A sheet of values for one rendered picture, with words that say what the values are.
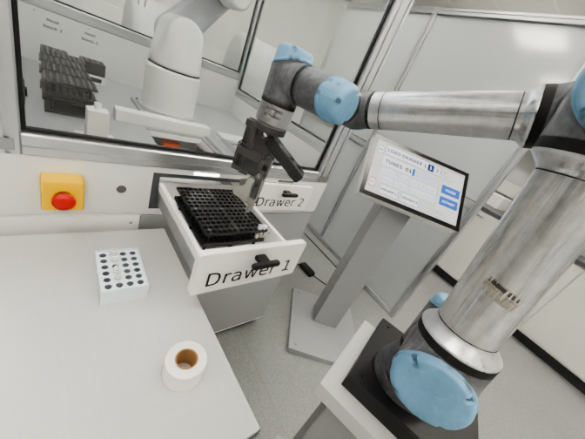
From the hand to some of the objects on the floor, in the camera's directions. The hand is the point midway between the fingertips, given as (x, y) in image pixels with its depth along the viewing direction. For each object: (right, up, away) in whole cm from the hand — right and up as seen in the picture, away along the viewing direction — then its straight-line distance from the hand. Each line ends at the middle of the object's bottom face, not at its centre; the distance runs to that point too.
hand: (252, 205), depth 68 cm
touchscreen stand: (+29, -74, +107) cm, 133 cm away
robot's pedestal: (+6, -106, +28) cm, 109 cm away
